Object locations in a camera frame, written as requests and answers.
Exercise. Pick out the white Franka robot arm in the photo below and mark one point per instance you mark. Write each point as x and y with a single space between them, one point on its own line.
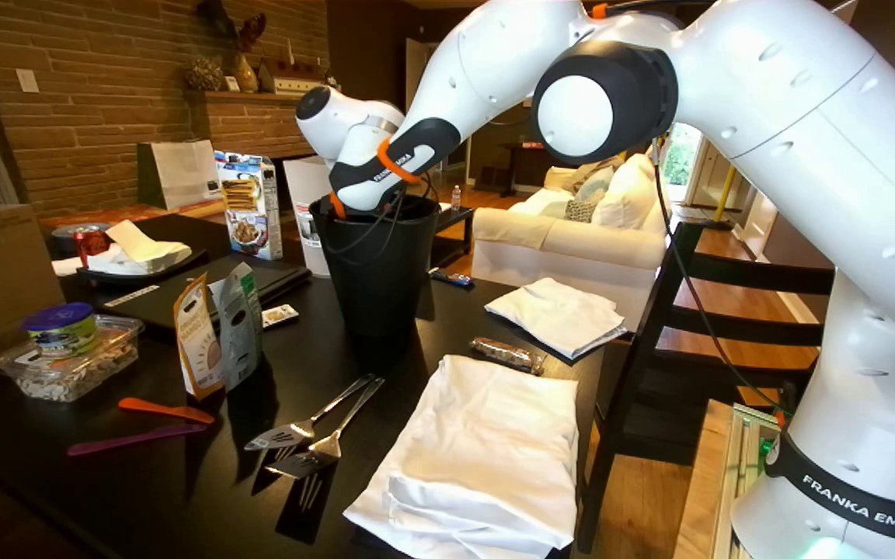
799 125

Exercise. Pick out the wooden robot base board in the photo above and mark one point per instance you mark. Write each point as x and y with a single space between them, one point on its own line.
715 484

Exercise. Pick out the black plastic bucket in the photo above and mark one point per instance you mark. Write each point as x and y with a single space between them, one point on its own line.
374 279

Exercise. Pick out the small blue box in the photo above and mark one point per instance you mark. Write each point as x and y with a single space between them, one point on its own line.
453 278

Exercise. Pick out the small dark wrapped bar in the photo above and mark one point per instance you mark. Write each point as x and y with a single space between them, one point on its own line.
509 352

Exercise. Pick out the small white folded cloth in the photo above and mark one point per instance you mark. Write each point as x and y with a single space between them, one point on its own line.
562 315

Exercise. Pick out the white sofa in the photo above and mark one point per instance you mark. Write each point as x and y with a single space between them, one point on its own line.
574 257

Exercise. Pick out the patterned sofa pillow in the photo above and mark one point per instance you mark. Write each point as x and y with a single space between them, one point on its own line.
587 196

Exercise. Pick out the small white packet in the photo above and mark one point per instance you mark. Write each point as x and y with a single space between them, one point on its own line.
281 315

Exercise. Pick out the large white folded cloth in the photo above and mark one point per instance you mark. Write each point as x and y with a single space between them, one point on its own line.
466 468

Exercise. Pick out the white sofa pillow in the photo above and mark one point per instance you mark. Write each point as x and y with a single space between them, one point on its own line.
625 196

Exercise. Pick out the solid metal spatula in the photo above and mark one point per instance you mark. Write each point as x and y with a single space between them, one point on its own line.
295 427

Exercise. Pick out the colourful printed food box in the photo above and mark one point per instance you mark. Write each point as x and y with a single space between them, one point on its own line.
251 202

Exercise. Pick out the white green snack pouch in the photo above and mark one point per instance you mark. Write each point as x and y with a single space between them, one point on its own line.
237 327

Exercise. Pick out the small box on mantel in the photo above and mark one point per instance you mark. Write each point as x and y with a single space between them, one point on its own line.
295 86

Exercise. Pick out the wooden mantel shelf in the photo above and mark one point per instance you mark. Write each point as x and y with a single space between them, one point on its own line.
281 97

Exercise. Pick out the white brown snack pouch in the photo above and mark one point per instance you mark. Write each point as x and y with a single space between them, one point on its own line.
196 341

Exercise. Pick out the white paper bag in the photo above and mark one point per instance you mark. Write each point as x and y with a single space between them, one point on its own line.
184 175

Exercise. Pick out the black wooden chair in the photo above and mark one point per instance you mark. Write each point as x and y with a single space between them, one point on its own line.
748 279

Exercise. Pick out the stack of white napkins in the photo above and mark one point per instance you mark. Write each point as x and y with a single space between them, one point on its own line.
140 251

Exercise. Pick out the orange flat utensil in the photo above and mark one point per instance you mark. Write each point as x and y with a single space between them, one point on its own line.
168 410

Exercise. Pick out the vase with dried flowers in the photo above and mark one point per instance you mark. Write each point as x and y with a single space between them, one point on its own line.
230 46

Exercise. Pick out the thin white stick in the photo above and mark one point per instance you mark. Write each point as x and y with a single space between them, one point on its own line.
130 295

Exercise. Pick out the purple flat utensil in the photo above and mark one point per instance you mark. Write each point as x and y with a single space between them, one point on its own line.
132 438

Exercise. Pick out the small red object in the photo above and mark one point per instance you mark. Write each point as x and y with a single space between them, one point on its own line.
91 246

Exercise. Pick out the clear plastic food container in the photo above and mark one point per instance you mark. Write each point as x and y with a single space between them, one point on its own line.
71 362

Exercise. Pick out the jar with blue lid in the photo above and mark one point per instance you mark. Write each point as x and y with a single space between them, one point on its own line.
61 325

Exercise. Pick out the white light switch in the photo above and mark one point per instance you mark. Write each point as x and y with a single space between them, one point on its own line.
25 81

